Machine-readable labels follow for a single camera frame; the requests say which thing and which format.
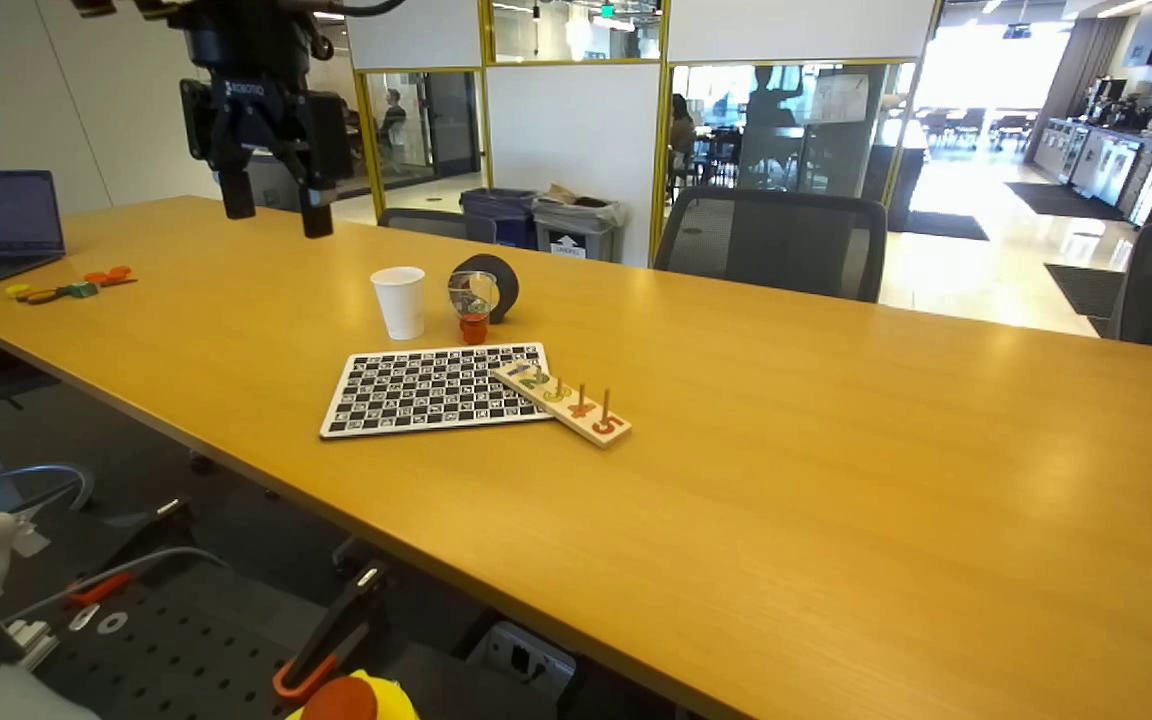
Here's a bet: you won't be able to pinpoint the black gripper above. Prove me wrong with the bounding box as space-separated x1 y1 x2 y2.
177 0 348 239

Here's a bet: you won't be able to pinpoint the white paper cup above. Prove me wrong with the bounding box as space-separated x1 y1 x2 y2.
371 265 425 340

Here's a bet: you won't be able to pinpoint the clear plastic cup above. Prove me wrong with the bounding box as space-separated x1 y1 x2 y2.
456 300 487 342

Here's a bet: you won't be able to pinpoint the colourful toy pieces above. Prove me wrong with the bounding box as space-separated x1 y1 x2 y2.
8 265 135 305

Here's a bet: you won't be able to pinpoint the black tape roll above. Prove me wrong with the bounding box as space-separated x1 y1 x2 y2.
446 252 521 323

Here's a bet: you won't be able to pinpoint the checkered marker calibration board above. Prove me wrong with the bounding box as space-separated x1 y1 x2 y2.
318 340 546 440

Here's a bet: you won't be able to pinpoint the wooden number peg board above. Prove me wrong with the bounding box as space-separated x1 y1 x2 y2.
494 360 632 446

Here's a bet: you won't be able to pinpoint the red yellow emergency stop button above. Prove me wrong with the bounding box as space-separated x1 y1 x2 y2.
288 671 419 720

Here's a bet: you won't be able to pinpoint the black office chair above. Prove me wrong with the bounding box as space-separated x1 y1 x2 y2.
656 188 888 305

